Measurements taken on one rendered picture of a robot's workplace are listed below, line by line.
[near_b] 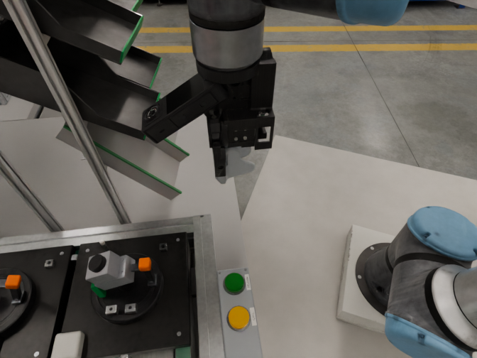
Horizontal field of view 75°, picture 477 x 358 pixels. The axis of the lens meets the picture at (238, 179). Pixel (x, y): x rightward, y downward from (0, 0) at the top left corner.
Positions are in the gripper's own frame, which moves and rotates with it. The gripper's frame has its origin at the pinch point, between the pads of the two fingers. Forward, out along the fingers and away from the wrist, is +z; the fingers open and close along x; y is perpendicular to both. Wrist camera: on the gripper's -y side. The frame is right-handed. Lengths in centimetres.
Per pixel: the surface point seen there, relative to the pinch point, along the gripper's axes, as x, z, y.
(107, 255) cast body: -3.9, 13.4, -20.6
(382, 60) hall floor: 238, 124, 180
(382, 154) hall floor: 112, 123, 123
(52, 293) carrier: -3.8, 26.1, -35.4
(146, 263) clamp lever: -5.3, 15.6, -14.3
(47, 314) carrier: -8.0, 26.1, -35.3
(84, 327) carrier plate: -11.5, 26.2, -27.9
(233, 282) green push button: -6.6, 26.0, 1.3
